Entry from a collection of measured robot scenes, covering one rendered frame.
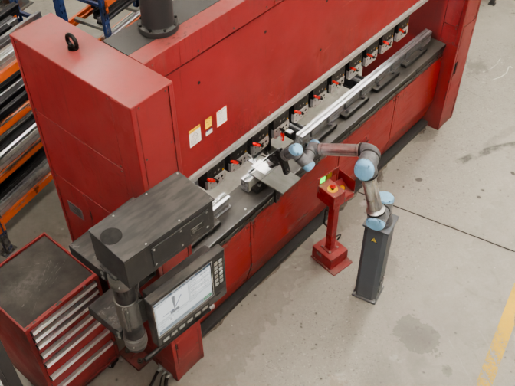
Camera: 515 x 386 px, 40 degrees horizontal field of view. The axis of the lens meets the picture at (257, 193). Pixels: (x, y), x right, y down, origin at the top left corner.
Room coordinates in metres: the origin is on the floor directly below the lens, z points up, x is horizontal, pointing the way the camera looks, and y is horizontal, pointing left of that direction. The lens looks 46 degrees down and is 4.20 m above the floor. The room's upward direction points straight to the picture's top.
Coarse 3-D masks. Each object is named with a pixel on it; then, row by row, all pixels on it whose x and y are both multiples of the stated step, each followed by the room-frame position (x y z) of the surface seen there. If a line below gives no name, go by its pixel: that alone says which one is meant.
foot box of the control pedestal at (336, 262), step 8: (320, 240) 3.38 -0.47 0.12; (336, 240) 3.38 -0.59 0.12; (320, 248) 3.31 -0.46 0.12; (344, 248) 3.31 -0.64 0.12; (312, 256) 3.32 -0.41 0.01; (320, 256) 3.27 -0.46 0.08; (328, 256) 3.24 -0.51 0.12; (336, 256) 3.24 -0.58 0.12; (344, 256) 3.28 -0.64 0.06; (320, 264) 3.25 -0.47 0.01; (328, 264) 3.21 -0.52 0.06; (336, 264) 3.24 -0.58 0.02; (344, 264) 3.24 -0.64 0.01; (336, 272) 3.17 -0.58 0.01
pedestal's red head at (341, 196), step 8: (344, 176) 3.40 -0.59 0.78; (320, 184) 3.33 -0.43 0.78; (328, 184) 3.33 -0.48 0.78; (336, 184) 3.37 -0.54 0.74; (344, 184) 3.38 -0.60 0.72; (352, 184) 3.34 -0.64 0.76; (320, 192) 3.29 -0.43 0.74; (328, 192) 3.25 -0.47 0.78; (336, 192) 3.25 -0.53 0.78; (344, 192) 3.26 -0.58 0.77; (352, 192) 3.32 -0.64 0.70; (320, 200) 3.29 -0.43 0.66; (328, 200) 3.24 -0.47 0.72; (336, 200) 3.21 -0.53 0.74; (344, 200) 3.27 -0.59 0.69
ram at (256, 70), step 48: (288, 0) 3.42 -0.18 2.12; (336, 0) 3.78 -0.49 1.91; (384, 0) 4.20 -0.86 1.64; (240, 48) 3.12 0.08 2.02; (288, 48) 3.43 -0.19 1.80; (336, 48) 3.81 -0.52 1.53; (192, 96) 2.85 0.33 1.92; (240, 96) 3.11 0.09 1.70; (288, 96) 3.44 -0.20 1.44; (240, 144) 3.11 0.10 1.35
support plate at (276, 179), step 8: (280, 168) 3.26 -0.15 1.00; (256, 176) 3.19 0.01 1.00; (272, 176) 3.19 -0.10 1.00; (280, 176) 3.19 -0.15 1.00; (288, 176) 3.18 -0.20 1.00; (296, 176) 3.18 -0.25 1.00; (272, 184) 3.12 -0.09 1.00; (280, 184) 3.12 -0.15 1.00; (288, 184) 3.12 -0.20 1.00; (280, 192) 3.05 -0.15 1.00
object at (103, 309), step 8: (144, 280) 2.26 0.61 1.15; (104, 296) 2.12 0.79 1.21; (112, 296) 2.12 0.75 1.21; (96, 304) 2.07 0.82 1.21; (104, 304) 2.07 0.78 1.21; (112, 304) 2.07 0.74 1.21; (96, 312) 2.02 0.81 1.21; (104, 312) 2.02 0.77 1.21; (112, 312) 2.02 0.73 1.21; (104, 320) 1.98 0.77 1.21; (112, 320) 1.97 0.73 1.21; (112, 328) 1.94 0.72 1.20; (120, 328) 1.93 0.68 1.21; (120, 336) 1.91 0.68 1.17
